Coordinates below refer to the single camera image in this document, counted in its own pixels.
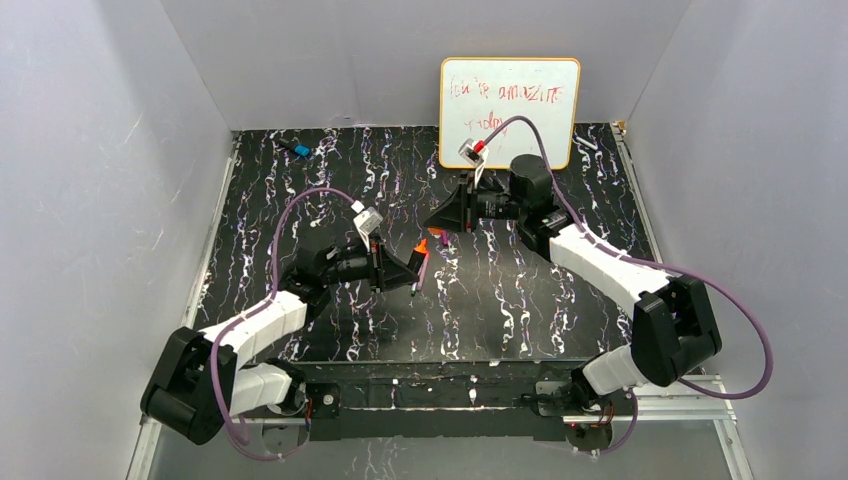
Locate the black orange highlighter pen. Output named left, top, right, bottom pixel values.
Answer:
left=407, top=238, right=428, bottom=273

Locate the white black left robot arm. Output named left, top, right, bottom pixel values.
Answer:
left=140, top=235, right=428, bottom=445

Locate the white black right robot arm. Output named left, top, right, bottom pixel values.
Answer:
left=425, top=154, right=723, bottom=408

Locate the pink white pen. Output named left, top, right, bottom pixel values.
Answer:
left=416, top=253, right=430, bottom=292

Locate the small white pen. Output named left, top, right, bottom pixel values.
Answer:
left=574, top=137, right=598, bottom=151

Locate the orange framed whiteboard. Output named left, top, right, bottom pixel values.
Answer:
left=439, top=57, right=581, bottom=170

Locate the blue black marker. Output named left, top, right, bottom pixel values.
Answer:
left=278, top=140, right=312, bottom=158

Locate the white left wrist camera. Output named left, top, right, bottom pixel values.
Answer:
left=351, top=200, right=383, bottom=251

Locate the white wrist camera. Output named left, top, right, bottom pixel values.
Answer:
left=351, top=200, right=383, bottom=251
left=458, top=138, right=489, bottom=188

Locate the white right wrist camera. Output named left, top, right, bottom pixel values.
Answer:
left=458, top=138, right=489, bottom=188

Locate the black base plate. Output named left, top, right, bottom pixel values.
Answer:
left=241, top=357, right=667, bottom=444

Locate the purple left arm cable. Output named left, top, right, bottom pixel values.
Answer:
left=208, top=186, right=359, bottom=463

